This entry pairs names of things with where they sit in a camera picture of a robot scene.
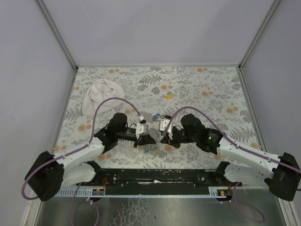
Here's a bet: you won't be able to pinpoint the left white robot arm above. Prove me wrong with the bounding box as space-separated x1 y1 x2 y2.
24 113 156 202

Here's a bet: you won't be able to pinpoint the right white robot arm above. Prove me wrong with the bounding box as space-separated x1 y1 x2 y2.
159 114 301 202

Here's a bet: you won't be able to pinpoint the floral table mat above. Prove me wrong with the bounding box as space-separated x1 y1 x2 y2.
53 66 261 169

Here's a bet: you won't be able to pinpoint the blue tag key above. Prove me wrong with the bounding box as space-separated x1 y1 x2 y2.
152 113 162 121

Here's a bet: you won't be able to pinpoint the yellow tag key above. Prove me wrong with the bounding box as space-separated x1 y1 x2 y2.
163 91 173 99

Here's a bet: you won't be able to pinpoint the white crumpled cloth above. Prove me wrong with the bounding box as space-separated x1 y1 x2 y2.
82 79 125 116

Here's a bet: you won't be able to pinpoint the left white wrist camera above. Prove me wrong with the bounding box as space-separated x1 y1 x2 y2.
135 115 149 138

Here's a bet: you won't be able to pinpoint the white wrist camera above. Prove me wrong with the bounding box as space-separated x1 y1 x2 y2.
135 115 149 138
159 119 172 139

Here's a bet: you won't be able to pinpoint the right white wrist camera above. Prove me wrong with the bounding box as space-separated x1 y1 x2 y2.
159 119 172 139

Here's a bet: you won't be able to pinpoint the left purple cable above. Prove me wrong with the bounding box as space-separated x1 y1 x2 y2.
21 97 145 201

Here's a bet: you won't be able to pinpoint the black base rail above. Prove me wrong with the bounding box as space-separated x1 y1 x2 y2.
81 169 236 196

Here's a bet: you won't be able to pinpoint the aluminium frame profiles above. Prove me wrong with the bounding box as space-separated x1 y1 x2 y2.
35 0 301 226

